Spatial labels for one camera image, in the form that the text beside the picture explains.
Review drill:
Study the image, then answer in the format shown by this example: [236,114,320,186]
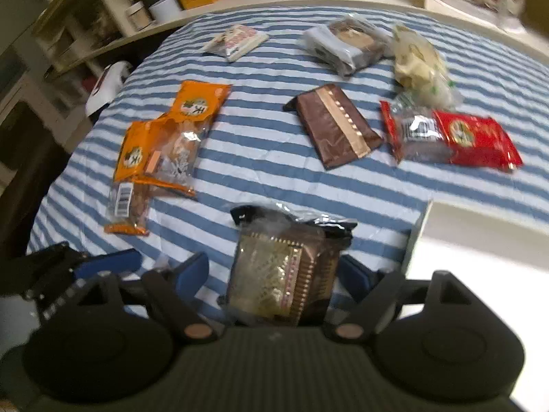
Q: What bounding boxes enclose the clear green white candy packet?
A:
[392,72,464,111]

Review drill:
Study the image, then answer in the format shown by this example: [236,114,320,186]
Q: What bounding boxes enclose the red snack packet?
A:
[379,101,523,171]

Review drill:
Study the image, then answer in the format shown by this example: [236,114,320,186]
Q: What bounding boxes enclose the clear white pastry packet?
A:
[302,13,394,77]

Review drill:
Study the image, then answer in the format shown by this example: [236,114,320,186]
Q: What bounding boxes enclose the blue white striped blanket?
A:
[27,7,548,320]

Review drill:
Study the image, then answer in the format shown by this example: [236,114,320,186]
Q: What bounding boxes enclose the brown chocolate snack packet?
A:
[283,84,383,169]

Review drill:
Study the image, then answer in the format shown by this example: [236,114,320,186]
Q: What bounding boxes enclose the white space heater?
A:
[85,60,132,125]

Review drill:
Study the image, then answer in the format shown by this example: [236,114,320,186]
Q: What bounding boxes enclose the small brown jar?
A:
[126,1,153,31]

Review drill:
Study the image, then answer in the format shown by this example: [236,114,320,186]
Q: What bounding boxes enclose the cream yellow snack packet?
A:
[393,24,448,89]

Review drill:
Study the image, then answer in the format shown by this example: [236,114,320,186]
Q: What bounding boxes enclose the white cylindrical cup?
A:
[149,0,183,24]

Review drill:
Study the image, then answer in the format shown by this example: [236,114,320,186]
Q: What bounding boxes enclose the black gold snack packet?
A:
[219,204,357,327]

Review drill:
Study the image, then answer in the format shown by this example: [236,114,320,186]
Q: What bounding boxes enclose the orange snack packet with barcode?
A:
[104,120,170,235]

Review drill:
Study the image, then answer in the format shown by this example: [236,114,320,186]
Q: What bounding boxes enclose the orange snack packet with sticks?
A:
[145,80,232,198]

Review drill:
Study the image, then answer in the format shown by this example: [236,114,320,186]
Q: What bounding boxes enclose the white cardboard box tray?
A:
[402,201,548,411]

